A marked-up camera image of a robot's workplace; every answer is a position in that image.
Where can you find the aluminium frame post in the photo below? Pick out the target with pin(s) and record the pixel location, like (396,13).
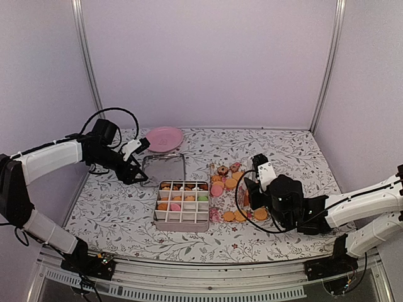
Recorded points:
(85,52)
(330,62)

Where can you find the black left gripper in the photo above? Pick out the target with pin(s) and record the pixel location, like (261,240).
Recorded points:
(128,178)

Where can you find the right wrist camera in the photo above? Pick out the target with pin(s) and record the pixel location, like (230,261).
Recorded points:
(264,170)

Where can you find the chocolate sprinkle donut cookie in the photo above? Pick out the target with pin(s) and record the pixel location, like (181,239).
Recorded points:
(223,170)

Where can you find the floral cookie tray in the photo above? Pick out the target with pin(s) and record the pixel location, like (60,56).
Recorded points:
(225,208)

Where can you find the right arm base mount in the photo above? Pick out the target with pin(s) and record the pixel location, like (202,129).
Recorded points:
(328,267)

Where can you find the round cracker cookie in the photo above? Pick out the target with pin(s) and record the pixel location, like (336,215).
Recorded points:
(237,175)
(230,183)
(261,214)

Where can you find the left aluminium frame post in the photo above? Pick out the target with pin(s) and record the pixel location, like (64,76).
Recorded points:
(85,52)

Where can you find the pink plate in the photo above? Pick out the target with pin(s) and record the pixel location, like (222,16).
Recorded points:
(164,139)

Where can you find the front aluminium rail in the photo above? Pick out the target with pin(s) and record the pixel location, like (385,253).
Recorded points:
(155,280)

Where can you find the small swirl butter cookie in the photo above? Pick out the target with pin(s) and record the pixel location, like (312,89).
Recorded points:
(216,178)

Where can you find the right aluminium frame post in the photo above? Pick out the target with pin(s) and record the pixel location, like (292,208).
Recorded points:
(330,62)

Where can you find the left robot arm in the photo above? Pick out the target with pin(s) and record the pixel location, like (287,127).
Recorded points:
(29,178)

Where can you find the pink divided cookie tin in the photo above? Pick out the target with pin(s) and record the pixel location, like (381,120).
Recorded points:
(194,214)

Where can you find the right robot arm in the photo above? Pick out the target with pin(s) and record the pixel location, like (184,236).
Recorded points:
(284,199)

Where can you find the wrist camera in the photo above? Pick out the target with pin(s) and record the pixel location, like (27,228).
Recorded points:
(264,170)
(134,146)

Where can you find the silver tin lid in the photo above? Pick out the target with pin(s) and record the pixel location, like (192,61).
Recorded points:
(165,167)

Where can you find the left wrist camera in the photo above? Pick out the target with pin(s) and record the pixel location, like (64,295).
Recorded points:
(134,146)

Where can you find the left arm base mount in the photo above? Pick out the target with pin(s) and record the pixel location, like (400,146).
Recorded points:
(90,266)

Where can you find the metal tongs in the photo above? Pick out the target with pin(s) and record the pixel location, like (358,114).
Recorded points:
(252,195)

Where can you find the dark blue mug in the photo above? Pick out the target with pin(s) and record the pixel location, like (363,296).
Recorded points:
(347,226)

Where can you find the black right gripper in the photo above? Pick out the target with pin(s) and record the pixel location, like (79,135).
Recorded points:
(252,188)

